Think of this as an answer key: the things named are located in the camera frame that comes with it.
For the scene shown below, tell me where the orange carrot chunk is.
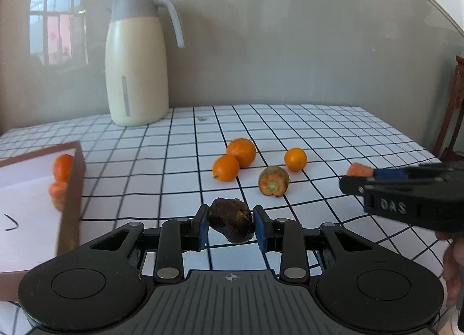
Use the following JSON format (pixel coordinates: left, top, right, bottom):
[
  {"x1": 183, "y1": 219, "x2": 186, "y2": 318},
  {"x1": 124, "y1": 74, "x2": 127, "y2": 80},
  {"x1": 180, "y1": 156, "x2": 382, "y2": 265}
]
[{"x1": 346, "y1": 162, "x2": 374, "y2": 178}]

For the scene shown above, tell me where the dark brown water chestnut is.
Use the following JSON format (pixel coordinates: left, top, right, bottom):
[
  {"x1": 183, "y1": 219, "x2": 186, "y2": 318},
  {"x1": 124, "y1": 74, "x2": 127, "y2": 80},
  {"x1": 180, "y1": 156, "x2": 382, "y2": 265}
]
[{"x1": 209, "y1": 198, "x2": 255, "y2": 244}]

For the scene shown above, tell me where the small orange kumquat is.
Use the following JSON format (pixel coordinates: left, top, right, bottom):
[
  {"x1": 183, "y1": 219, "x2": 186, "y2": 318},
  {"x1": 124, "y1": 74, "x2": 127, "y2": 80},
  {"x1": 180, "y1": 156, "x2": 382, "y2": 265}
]
[
  {"x1": 284, "y1": 147, "x2": 307, "y2": 172},
  {"x1": 212, "y1": 154, "x2": 240, "y2": 182}
]

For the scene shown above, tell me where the small orange kumquat front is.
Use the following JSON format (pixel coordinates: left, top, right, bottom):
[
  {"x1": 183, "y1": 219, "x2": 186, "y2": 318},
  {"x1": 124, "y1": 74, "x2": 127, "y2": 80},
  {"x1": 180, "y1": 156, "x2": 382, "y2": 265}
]
[{"x1": 212, "y1": 154, "x2": 240, "y2": 182}]

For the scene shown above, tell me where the large orange mandarin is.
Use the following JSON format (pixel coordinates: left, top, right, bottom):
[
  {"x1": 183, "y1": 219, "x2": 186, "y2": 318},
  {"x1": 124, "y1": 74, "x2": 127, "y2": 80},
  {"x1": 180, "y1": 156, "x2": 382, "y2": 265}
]
[{"x1": 226, "y1": 138, "x2": 256, "y2": 169}]

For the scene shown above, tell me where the orange carrot piece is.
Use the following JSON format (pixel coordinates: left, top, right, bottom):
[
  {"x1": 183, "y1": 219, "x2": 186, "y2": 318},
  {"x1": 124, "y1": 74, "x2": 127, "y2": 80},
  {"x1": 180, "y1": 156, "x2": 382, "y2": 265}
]
[{"x1": 48, "y1": 182, "x2": 68, "y2": 212}]

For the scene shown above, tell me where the orange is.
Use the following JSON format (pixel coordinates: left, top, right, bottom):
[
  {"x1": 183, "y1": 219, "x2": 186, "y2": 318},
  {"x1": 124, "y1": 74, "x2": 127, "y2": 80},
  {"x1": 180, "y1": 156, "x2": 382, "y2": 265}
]
[{"x1": 53, "y1": 153, "x2": 74, "y2": 183}]

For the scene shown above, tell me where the person right hand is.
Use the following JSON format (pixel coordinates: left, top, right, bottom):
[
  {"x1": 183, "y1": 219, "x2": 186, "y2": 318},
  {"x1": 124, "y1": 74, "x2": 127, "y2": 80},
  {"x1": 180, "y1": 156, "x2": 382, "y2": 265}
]
[{"x1": 443, "y1": 237, "x2": 464, "y2": 307}]

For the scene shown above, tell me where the wooden chair at right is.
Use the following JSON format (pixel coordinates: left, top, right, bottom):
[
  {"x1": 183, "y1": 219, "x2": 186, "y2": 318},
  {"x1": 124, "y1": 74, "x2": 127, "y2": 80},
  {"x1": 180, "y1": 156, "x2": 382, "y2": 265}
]
[{"x1": 432, "y1": 55, "x2": 464, "y2": 162}]

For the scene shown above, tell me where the checkered white tablecloth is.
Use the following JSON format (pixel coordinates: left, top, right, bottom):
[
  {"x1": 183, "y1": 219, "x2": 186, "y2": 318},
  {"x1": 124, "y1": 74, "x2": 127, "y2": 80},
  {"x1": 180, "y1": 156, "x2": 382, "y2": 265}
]
[{"x1": 1, "y1": 105, "x2": 446, "y2": 271}]

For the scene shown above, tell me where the brown cardboard box white inside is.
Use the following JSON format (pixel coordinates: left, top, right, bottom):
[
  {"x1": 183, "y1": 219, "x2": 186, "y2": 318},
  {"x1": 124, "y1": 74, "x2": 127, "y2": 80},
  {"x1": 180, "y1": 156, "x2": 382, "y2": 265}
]
[{"x1": 1, "y1": 141, "x2": 86, "y2": 301}]

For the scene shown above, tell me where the cream thermos jug grey lid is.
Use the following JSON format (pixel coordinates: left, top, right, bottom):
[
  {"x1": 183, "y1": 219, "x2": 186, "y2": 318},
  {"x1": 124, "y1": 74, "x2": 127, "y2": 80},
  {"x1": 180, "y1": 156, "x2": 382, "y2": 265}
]
[{"x1": 105, "y1": 0, "x2": 185, "y2": 127}]

